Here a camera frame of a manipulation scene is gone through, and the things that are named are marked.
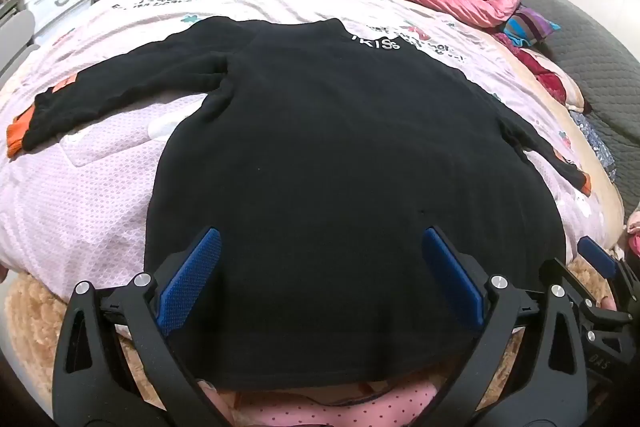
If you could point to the beige bed sheet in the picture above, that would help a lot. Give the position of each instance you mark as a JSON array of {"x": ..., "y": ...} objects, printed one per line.
[{"x": 565, "y": 117}]

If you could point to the black sweater with orange cuffs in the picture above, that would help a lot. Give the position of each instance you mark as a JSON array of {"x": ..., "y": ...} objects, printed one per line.
[{"x": 325, "y": 157}]

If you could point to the grey quilted headboard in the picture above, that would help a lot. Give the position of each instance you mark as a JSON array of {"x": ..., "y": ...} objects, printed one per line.
[{"x": 600, "y": 57}]

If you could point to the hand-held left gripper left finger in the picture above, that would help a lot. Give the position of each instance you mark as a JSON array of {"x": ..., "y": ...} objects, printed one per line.
[{"x": 192, "y": 277}]

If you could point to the pink dotted pants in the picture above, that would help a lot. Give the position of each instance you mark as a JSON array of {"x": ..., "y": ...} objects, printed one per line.
[{"x": 380, "y": 407}]

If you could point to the red floral pillow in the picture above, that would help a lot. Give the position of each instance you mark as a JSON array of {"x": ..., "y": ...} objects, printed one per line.
[{"x": 545, "y": 77}]

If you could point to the blue floral cloth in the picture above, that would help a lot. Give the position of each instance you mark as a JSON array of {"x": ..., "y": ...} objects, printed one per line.
[{"x": 595, "y": 142}]

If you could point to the beige fluffy blanket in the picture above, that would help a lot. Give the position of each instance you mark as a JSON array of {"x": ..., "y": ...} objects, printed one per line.
[{"x": 35, "y": 322}]

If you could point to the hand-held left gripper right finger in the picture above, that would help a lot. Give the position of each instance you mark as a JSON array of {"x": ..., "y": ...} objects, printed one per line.
[{"x": 457, "y": 282}]

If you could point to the striped colourful pillow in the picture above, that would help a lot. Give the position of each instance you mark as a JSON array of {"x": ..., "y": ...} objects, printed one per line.
[{"x": 530, "y": 27}]

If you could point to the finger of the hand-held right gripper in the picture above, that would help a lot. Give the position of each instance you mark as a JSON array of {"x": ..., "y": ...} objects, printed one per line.
[{"x": 597, "y": 254}]

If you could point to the grey chair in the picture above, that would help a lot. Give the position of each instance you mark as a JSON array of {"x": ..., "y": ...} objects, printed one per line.
[{"x": 17, "y": 32}]

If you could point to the pink soft item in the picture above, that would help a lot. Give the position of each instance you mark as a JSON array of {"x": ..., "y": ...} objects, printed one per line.
[{"x": 634, "y": 234}]

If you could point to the pink strawberry print quilt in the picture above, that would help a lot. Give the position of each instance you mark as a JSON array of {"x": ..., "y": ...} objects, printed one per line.
[{"x": 100, "y": 187}]

